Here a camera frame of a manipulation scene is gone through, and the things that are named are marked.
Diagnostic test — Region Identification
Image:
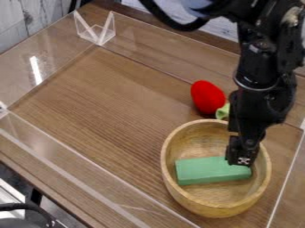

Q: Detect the light wooden bowl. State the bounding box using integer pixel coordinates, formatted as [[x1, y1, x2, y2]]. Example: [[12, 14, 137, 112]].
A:
[[161, 119, 272, 218]]

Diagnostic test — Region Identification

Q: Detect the green rectangular block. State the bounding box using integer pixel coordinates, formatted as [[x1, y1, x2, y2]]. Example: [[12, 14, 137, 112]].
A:
[[176, 157, 252, 185]]

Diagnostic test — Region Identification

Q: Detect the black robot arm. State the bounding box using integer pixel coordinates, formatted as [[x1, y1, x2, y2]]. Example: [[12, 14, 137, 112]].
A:
[[139, 0, 305, 167]]

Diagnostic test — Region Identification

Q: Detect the black cable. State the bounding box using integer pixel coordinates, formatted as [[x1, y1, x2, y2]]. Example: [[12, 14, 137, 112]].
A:
[[0, 203, 58, 228]]

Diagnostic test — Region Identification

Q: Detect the red plush strawberry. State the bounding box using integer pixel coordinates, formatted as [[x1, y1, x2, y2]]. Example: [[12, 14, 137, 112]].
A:
[[190, 80, 230, 119]]

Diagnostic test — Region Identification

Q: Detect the clear acrylic tray wall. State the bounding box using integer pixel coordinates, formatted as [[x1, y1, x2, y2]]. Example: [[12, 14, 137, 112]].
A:
[[0, 102, 200, 228]]

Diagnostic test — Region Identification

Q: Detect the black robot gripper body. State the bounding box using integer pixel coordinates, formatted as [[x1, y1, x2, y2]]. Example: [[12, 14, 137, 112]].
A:
[[228, 85, 297, 140]]

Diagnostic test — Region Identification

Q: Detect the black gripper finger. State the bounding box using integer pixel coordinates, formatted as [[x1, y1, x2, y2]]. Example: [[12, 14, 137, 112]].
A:
[[225, 135, 260, 167]]

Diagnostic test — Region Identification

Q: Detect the clear acrylic corner bracket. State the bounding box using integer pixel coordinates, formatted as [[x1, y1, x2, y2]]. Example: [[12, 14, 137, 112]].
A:
[[73, 11, 115, 46]]

